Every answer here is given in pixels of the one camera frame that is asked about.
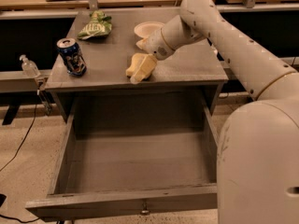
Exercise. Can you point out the grey metal rail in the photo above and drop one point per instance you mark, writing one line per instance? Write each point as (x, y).
(17, 81)

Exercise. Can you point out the yellow sponge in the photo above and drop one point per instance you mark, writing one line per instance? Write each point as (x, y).
(136, 60)

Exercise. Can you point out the open grey top drawer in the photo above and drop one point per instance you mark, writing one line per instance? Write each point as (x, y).
(116, 157)

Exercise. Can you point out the white bowl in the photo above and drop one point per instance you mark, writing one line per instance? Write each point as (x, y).
(144, 29)

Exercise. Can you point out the grey wooden cabinet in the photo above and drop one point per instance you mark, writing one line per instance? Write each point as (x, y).
(108, 58)

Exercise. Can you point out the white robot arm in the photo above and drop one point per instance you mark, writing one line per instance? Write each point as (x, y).
(258, 150)

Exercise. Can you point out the green chip bag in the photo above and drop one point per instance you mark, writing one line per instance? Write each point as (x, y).
(100, 25)

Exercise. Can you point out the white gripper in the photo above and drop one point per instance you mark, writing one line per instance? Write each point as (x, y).
(156, 45)

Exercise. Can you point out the metal drawer knob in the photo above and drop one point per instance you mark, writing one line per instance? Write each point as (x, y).
(145, 211)

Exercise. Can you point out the blue soda can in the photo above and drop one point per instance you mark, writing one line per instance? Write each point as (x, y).
(71, 54)

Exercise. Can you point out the left sanitizer pump bottle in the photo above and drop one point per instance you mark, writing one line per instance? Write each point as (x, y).
(29, 67)

